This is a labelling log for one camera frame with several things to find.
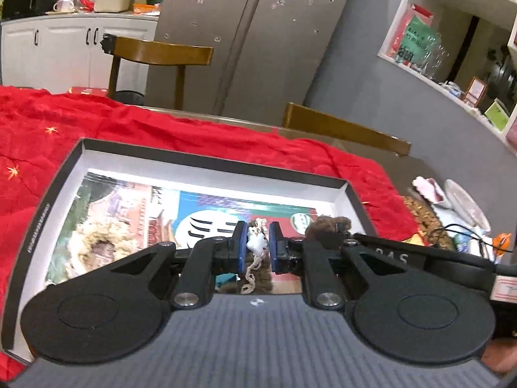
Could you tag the white wall shelf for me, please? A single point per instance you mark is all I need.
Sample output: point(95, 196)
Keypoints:
point(408, 16)

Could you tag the person's right hand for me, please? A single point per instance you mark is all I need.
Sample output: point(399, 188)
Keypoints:
point(505, 353)

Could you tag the brown photo frame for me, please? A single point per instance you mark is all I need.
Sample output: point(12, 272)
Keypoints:
point(474, 91)

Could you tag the green red poster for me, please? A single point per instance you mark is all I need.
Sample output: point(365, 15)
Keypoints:
point(414, 36)

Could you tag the green card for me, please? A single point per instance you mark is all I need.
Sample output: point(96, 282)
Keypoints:
point(496, 116)

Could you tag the white kitchen cabinet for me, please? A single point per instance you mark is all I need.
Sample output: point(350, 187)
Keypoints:
point(60, 52)

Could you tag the pink white cloth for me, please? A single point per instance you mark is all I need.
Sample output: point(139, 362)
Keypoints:
point(429, 189)

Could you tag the brown scrunchie with white trim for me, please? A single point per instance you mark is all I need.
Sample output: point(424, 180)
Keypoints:
point(257, 242)

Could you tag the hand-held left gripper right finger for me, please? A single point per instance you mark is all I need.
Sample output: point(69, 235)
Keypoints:
point(276, 247)

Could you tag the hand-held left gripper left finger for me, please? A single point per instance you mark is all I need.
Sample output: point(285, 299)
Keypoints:
point(241, 247)

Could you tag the silver refrigerator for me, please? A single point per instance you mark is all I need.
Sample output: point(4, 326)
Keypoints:
point(258, 40)

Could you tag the black cardboard box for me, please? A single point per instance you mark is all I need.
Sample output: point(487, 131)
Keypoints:
point(60, 194)

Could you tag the beige plastic basin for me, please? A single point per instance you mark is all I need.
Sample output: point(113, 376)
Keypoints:
point(113, 2)

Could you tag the orange packet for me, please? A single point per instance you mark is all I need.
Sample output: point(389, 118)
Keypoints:
point(146, 9)

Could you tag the orange toy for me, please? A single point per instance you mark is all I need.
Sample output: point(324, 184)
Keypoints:
point(499, 243)

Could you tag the white cup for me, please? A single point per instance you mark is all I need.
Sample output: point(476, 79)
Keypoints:
point(64, 6)

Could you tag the wooden chair with dark tassel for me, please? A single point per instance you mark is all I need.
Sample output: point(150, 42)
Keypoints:
point(161, 53)

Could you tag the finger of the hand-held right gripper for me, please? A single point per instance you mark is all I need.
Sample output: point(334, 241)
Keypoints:
point(383, 250)

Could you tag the tissue pack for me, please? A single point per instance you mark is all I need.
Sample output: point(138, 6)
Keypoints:
point(468, 244)

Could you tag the red bear printed blanket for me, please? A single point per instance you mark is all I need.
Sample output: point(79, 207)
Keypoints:
point(161, 129)

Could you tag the brown furry hair clip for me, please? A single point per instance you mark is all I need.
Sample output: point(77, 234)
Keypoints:
point(323, 230)

